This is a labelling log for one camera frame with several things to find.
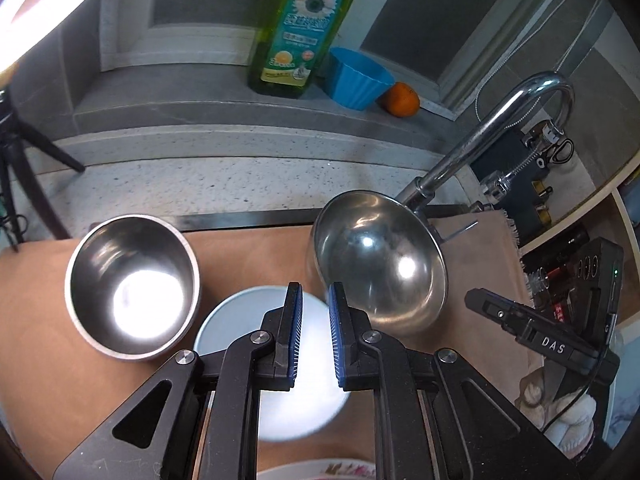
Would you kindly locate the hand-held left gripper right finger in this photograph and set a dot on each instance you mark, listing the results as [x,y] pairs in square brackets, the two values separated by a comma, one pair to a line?
[337,340]

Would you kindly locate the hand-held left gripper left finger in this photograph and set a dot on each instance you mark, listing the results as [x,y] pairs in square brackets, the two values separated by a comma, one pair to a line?
[292,340]

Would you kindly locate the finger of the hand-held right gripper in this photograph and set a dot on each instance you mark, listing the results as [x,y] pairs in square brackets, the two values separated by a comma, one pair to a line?
[500,314]

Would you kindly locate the light blue ceramic bowl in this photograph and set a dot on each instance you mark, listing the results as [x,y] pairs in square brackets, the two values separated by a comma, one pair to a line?
[315,400]

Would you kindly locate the large steel bowl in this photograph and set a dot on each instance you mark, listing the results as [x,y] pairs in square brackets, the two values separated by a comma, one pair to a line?
[380,260]

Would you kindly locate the white floral plate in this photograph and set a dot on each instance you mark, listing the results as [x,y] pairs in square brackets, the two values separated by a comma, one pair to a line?
[320,471]

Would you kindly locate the small steel bowl red outside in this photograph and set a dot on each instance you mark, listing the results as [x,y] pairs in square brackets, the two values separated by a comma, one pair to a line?
[130,270]

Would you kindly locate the person's right hand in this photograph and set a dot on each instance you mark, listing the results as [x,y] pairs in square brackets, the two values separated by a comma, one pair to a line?
[565,430]

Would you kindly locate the wooden shelf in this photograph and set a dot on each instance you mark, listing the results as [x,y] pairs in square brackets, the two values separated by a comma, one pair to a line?
[632,230]

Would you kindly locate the peach cloth mat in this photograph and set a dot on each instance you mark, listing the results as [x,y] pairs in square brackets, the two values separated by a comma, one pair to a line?
[240,260]

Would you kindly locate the dark knife block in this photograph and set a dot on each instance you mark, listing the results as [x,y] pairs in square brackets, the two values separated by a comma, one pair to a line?
[525,215]

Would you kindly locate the chrome faucet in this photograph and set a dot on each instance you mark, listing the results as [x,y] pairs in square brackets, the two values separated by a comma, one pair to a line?
[465,155]

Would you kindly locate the kitchen scissors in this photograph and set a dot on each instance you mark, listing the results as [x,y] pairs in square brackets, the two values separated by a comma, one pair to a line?
[560,150]

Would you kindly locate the orange fruit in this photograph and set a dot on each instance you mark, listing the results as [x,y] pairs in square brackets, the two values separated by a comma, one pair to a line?
[401,100]

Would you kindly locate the blue fluted cup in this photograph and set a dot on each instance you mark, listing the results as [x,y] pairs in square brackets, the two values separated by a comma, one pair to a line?
[357,80]

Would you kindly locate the green dish soap bottle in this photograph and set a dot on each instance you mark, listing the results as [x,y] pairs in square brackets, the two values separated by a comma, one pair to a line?
[300,35]

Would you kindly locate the black tripod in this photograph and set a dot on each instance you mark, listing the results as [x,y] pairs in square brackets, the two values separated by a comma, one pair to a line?
[50,147]

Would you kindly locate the window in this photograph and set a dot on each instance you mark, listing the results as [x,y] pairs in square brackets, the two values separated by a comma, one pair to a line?
[190,42]

